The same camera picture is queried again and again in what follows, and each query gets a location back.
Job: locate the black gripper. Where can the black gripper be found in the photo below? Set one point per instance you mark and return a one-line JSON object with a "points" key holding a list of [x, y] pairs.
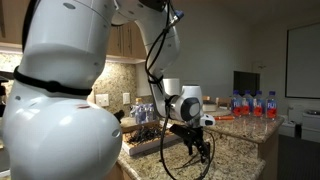
{"points": [[190, 134]]}

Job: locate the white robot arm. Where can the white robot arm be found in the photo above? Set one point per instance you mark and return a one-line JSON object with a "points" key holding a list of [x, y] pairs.
{"points": [[66, 133]]}

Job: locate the cardboard cover box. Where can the cardboard cover box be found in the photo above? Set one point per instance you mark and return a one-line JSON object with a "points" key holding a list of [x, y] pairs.
{"points": [[143, 148]]}

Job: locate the single black zip tie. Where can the single black zip tie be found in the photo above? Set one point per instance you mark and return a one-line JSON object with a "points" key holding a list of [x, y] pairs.
{"points": [[190, 160]]}

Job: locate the orange marker pen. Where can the orange marker pen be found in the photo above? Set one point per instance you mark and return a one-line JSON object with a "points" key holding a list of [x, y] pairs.
{"points": [[224, 117]]}

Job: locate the pile of black zip ties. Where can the pile of black zip ties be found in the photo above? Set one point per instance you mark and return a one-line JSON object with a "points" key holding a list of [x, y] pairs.
{"points": [[146, 134]]}

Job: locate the wooden chair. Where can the wooden chair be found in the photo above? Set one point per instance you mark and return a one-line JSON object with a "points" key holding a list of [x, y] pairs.
{"points": [[224, 101]]}

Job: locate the Fiji water bottle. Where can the Fiji water bottle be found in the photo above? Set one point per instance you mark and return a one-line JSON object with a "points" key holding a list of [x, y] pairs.
{"points": [[247, 106], [258, 106], [236, 106], [271, 108]]}

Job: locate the small clear water bottle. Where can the small clear water bottle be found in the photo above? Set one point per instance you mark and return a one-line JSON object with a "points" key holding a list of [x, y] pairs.
{"points": [[150, 112]]}

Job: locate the large clear water bottle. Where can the large clear water bottle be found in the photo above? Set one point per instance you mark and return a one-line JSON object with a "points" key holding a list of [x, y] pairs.
{"points": [[140, 115]]}

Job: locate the white paper towel roll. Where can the white paper towel roll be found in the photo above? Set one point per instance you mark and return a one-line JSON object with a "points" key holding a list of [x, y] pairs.
{"points": [[171, 87]]}

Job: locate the jar with wooden lid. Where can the jar with wooden lid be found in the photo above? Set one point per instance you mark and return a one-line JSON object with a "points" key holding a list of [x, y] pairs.
{"points": [[139, 101]]}

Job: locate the black flat screen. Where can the black flat screen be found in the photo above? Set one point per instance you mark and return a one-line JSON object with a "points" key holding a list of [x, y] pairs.
{"points": [[246, 83]]}

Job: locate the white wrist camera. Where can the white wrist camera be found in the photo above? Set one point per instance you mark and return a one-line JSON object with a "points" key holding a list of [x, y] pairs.
{"points": [[207, 120]]}

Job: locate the white wall outlet plate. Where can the white wall outlet plate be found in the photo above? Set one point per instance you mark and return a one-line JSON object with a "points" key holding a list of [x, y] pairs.
{"points": [[126, 98], [102, 100]]}

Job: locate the wooden wall cabinet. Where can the wooden wall cabinet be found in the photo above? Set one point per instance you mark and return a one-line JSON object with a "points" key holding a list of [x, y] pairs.
{"points": [[128, 43]]}

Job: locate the white wall board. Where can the white wall board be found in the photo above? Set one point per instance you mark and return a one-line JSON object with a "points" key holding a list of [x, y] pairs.
{"points": [[305, 60]]}

